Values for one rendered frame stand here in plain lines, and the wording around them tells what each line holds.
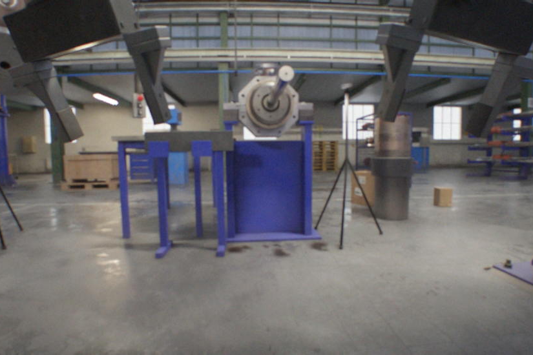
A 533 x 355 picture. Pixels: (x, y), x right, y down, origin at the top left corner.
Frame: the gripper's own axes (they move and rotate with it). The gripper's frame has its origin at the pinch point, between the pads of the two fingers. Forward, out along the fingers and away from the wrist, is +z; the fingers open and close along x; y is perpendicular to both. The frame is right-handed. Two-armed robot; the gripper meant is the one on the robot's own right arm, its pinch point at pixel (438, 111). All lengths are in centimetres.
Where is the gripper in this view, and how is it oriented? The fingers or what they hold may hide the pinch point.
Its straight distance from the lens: 40.6
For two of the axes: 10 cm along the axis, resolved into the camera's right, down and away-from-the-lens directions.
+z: -1.5, 8.8, 4.5
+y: 0.6, 4.6, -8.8
